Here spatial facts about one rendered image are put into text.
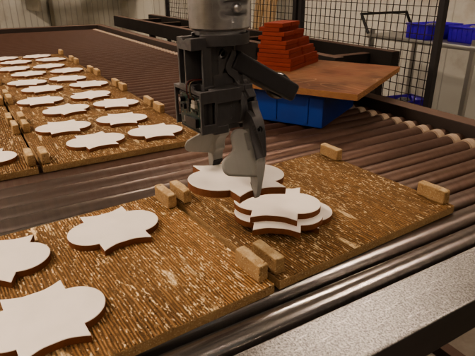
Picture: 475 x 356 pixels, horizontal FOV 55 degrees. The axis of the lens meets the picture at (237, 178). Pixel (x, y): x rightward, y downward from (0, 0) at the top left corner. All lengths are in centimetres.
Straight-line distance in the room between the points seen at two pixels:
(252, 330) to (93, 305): 20
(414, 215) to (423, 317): 25
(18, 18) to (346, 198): 565
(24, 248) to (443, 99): 420
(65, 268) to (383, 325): 44
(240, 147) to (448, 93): 408
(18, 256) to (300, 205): 44
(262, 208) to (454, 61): 390
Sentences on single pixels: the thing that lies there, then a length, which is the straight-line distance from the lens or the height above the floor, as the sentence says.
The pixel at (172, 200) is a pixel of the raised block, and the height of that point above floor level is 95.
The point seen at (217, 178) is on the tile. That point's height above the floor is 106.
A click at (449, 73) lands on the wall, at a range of 458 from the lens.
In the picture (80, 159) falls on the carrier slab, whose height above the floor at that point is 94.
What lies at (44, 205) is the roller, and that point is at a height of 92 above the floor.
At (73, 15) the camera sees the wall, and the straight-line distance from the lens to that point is 644.
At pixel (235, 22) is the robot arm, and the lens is 56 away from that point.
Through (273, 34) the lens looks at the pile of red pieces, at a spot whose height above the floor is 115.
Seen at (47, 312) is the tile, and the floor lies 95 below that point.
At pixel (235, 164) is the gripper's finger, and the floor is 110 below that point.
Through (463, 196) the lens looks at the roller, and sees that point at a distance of 102.
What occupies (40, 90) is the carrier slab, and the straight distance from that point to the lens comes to 185.
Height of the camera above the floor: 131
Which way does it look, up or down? 23 degrees down
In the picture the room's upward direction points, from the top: straight up
